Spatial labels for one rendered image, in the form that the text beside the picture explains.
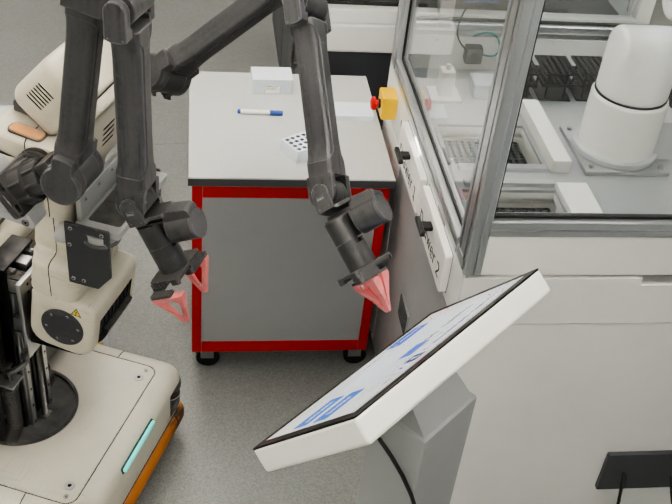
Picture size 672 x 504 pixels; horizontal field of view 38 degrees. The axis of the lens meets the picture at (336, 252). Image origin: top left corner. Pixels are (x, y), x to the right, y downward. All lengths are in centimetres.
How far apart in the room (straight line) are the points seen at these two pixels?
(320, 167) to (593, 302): 77
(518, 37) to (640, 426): 121
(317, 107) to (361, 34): 143
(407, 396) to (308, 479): 143
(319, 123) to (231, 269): 110
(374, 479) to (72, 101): 86
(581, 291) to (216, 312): 122
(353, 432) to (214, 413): 163
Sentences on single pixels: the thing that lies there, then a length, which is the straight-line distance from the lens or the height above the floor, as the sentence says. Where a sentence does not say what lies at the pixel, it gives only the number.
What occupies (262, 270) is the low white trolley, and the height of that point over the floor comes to 42.
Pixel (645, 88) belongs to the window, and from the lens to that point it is 203.
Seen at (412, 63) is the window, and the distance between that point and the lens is 277.
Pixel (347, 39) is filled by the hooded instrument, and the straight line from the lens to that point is 331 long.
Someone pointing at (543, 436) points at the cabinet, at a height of 41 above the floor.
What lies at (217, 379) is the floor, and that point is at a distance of 318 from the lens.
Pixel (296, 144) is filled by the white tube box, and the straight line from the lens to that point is 280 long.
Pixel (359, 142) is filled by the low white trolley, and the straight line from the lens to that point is 292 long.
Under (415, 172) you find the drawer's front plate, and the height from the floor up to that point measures 91.
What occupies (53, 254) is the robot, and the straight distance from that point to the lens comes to 222.
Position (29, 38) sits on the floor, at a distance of 521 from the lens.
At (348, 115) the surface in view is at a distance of 302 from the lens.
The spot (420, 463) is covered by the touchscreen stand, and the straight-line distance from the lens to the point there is 172.
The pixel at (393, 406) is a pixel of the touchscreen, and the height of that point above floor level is 118.
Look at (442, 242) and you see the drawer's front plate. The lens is 227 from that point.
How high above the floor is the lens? 226
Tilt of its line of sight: 38 degrees down
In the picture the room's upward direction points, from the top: 7 degrees clockwise
